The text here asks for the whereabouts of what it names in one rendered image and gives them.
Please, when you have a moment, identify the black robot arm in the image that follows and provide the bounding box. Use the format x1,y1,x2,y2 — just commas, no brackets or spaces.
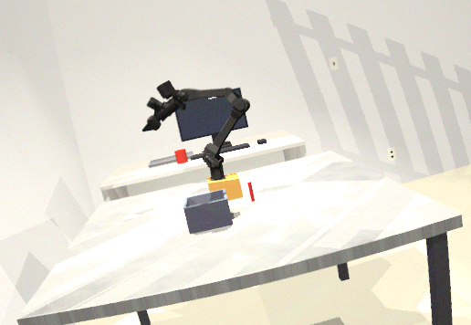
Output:
147,80,250,181

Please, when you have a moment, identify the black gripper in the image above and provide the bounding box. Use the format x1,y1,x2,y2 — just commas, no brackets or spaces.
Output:
142,103,173,131

